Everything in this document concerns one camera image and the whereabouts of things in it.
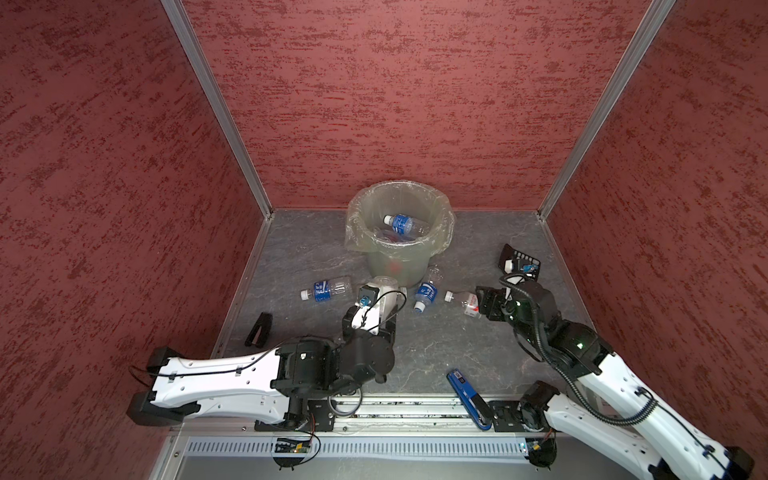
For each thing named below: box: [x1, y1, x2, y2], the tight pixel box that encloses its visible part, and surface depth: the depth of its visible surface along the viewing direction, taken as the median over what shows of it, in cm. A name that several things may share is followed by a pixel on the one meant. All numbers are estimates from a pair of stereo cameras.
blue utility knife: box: [446, 369, 493, 431], surface depth 75 cm
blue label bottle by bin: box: [414, 264, 444, 313], surface depth 94 cm
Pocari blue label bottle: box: [383, 214, 430, 238], surface depth 97 cm
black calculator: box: [498, 243, 541, 281], surface depth 105 cm
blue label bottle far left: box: [300, 276, 353, 302], surface depth 94 cm
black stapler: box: [244, 312, 273, 349], surface depth 89 cm
